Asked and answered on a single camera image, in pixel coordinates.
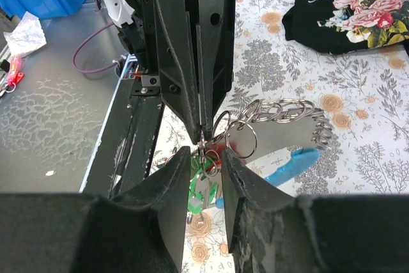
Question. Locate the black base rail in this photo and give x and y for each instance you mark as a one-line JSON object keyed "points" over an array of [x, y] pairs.
{"points": [[124, 150]]}

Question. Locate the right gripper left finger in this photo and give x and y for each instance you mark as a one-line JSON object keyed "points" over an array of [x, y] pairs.
{"points": [[140, 230]]}

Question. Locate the red pink key tags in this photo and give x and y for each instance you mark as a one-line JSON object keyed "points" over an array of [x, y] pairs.
{"points": [[12, 76]]}

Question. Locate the crumpled white paper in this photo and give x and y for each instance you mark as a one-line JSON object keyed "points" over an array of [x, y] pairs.
{"points": [[27, 37]]}

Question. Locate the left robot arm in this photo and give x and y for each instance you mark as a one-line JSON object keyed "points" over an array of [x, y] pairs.
{"points": [[185, 48]]}

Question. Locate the black floral cloth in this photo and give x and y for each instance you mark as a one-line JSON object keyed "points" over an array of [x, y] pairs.
{"points": [[342, 26]]}

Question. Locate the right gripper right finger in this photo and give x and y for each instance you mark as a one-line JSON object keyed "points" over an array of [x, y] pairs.
{"points": [[271, 231]]}

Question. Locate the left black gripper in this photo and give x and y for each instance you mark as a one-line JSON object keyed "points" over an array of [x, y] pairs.
{"points": [[186, 49]]}

